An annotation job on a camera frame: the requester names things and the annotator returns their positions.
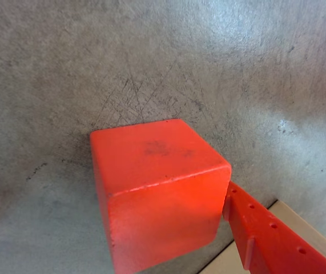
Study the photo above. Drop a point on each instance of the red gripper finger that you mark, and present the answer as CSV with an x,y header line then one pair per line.
x,y
277,248

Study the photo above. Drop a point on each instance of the red cube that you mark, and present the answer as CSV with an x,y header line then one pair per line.
x,y
157,185

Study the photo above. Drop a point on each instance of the wooden shape sorter box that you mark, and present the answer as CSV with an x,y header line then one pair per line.
x,y
299,225

